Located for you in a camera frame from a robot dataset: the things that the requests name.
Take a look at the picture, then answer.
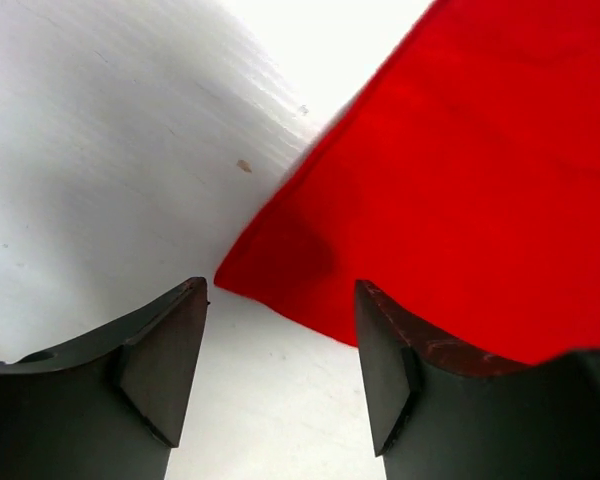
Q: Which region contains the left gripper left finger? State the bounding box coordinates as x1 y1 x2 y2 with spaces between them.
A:
0 277 209 479

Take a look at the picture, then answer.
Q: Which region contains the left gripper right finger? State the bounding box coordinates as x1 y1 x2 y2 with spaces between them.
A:
355 280 600 479

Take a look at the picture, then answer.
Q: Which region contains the red t shirt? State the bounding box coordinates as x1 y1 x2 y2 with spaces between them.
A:
215 1 600 363

